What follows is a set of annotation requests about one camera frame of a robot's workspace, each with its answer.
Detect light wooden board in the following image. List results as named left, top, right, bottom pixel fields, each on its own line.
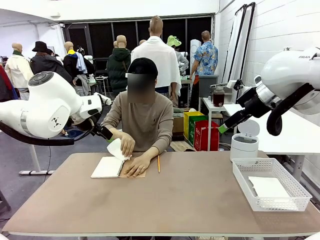
left=169, top=140, right=196, bottom=153

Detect red bag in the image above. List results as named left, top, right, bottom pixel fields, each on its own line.
left=193, top=120, right=220, bottom=152

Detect mannequin in blue floral shirt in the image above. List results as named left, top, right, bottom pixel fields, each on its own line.
left=189, top=30, right=219, bottom=77

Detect person's left forearm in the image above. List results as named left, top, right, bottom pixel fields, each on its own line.
left=147, top=136, right=173, bottom=158

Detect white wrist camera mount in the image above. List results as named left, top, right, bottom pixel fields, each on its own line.
left=94, top=91, right=113, bottom=106
left=226, top=78, right=247, bottom=91

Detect glass jar dark liquid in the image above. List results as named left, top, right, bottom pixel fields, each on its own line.
left=212, top=86, right=226, bottom=108

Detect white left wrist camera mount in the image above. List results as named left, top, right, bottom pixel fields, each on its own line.
left=94, top=91, right=113, bottom=106

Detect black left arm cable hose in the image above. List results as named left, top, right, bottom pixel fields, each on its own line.
left=0, top=121, right=76, bottom=147

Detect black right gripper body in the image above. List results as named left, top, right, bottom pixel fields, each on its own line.
left=235, top=93, right=272, bottom=119

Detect spiral notebook brown cover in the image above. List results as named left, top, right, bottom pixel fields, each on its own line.
left=90, top=156, right=147, bottom=179

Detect mannequin with black bucket hat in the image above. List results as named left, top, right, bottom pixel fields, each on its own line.
left=29, top=41, right=73, bottom=83

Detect black baseball cap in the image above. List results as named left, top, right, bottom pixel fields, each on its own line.
left=126, top=57, right=159, bottom=81

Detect cardboard box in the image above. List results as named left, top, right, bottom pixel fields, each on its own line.
left=172, top=116, right=185, bottom=141

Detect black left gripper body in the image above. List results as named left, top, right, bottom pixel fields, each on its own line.
left=74, top=114, right=103, bottom=135

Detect gray-green cloth pile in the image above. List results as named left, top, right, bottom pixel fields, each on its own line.
left=172, top=107, right=191, bottom=118

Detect mannequin in dark green hoodie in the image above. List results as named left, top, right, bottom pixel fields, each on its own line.
left=106, top=34, right=132, bottom=98

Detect white round trash bin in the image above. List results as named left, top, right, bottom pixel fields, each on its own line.
left=229, top=119, right=261, bottom=163

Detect mannequin with white shawl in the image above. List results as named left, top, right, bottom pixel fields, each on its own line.
left=130, top=15, right=183, bottom=108

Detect white tower appliance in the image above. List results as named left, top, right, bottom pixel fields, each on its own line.
left=189, top=39, right=202, bottom=61

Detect red garment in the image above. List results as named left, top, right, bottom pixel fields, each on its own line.
left=0, top=64, right=20, bottom=103

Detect mannequin with yellow collar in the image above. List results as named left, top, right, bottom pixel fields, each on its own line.
left=63, top=41, right=96, bottom=81

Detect white paper sheet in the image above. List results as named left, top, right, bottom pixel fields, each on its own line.
left=106, top=138, right=133, bottom=162
left=248, top=176, right=292, bottom=198

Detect person's left hand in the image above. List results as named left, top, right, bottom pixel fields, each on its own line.
left=124, top=153, right=152, bottom=178

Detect small white side table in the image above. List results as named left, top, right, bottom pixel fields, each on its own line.
left=199, top=96, right=237, bottom=121

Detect white plastic mesh basket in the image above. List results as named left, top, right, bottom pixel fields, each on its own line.
left=231, top=157, right=313, bottom=213

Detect mannequin in cream jacket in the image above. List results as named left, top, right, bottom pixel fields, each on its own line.
left=4, top=42, right=35, bottom=101

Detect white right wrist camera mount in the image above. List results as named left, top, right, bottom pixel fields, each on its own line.
left=226, top=78, right=247, bottom=91

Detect green bag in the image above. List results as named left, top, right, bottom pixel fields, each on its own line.
left=188, top=115, right=209, bottom=147

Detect person's right hand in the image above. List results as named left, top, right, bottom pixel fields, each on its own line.
left=119, top=132, right=137, bottom=158

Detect gray cabinet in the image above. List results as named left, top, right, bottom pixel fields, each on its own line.
left=198, top=74, right=219, bottom=99

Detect mannequin with green hat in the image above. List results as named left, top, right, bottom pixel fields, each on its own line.
left=166, top=35, right=190, bottom=76

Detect person's right forearm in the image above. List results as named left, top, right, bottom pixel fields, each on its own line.
left=101, top=119, right=125, bottom=137

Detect yellow bag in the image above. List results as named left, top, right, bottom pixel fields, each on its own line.
left=183, top=111, right=205, bottom=141

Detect seated person beige sweater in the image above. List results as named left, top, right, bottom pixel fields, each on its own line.
left=101, top=79, right=175, bottom=153

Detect black framed backdrop panels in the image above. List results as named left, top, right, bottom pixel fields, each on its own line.
left=221, top=2, right=256, bottom=85

